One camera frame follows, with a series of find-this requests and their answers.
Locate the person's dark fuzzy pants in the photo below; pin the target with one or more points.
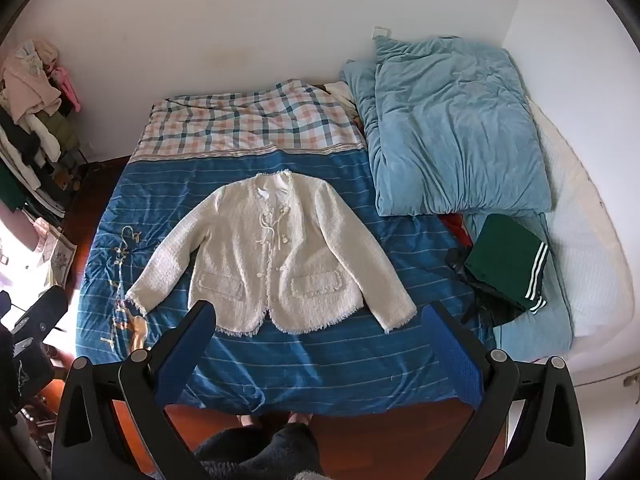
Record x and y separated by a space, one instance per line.
260 452

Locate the white pillow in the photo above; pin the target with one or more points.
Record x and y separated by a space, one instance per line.
342 94

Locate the green pants with white stripes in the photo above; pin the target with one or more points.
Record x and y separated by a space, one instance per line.
500 260

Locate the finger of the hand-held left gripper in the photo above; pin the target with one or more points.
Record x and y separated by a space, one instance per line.
42 310

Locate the light blue sheet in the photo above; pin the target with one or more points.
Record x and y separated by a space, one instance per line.
542 335

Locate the red cloth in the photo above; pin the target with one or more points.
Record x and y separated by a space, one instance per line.
456 227

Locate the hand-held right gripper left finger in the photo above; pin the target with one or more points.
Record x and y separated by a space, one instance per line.
180 360

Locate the cream tweed jacket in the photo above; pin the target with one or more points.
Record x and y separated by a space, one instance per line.
300 240

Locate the person's right foot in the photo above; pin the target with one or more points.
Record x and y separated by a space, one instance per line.
300 418

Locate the black garment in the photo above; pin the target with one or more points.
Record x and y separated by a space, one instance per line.
492 307

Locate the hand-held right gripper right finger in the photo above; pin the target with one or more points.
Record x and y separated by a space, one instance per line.
456 360

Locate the blue striped blanket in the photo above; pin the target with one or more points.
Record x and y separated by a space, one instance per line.
350 360

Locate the white quilted mattress cover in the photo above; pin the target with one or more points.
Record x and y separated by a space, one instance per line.
590 240

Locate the light blue quilt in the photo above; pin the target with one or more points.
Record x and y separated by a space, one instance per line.
450 125

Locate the floral print cushion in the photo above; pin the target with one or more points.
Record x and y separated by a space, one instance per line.
57 255

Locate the plaid blanket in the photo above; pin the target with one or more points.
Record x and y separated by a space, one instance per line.
240 120

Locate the pile of clothes on rack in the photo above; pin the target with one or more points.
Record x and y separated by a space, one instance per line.
30 90

